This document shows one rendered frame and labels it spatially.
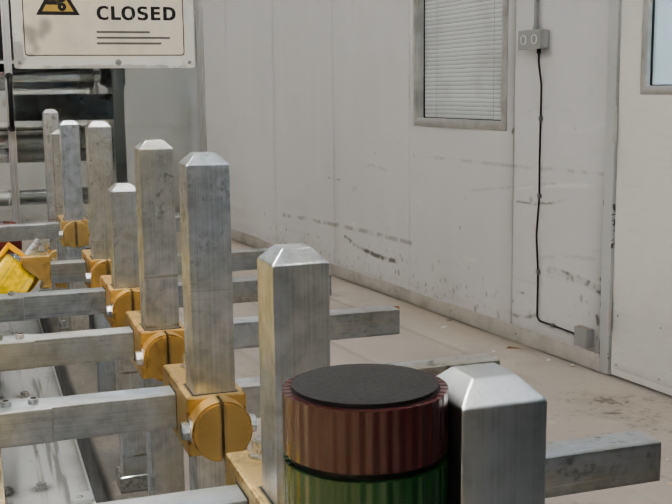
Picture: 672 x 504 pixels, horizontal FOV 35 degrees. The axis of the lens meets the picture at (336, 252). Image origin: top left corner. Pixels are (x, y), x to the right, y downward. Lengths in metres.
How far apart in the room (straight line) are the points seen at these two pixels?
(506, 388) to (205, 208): 0.50
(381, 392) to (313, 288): 0.25
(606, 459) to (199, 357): 0.33
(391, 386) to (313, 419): 0.03
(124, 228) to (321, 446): 1.01
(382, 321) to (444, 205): 4.38
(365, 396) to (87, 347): 0.81
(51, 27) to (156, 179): 1.80
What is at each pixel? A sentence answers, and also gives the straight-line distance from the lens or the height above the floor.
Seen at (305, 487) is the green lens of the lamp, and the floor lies 1.08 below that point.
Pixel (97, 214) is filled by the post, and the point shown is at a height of 1.04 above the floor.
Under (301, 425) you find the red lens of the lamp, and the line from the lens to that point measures 0.37.
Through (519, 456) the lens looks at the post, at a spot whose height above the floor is 1.08.
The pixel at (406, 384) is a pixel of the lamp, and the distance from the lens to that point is 0.38.
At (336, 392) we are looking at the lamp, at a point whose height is 1.11.
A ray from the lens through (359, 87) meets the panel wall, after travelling 6.43.
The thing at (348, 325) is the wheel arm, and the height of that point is 0.95.
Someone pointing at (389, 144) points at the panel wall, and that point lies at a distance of 6.10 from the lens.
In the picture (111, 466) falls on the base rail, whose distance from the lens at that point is 1.53.
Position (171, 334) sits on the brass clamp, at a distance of 1.10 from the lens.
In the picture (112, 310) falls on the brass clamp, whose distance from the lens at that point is 1.34.
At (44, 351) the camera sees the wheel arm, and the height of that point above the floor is 0.95.
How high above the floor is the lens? 1.22
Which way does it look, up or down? 9 degrees down
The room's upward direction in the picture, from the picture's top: 1 degrees counter-clockwise
